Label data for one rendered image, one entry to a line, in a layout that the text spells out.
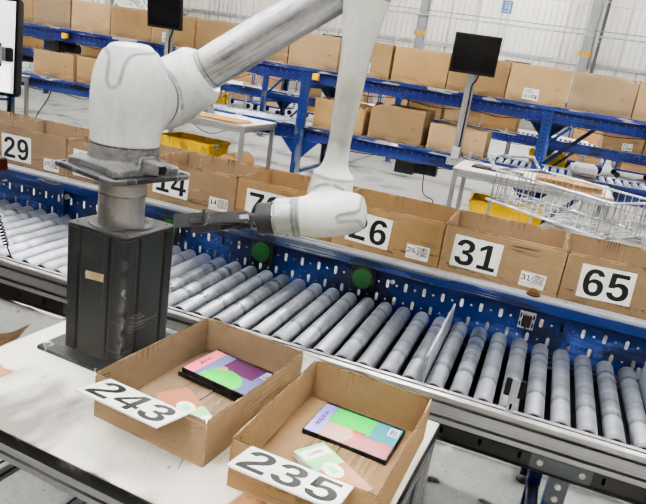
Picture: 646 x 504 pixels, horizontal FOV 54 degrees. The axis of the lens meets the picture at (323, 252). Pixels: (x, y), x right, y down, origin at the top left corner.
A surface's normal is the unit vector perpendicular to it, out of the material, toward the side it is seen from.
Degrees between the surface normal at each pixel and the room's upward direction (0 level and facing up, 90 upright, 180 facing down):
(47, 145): 91
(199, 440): 90
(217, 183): 91
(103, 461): 0
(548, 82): 86
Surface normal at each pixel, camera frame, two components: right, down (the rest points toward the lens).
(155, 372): 0.89, 0.23
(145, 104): 0.65, 0.29
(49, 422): 0.15, -0.94
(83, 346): -0.41, 0.21
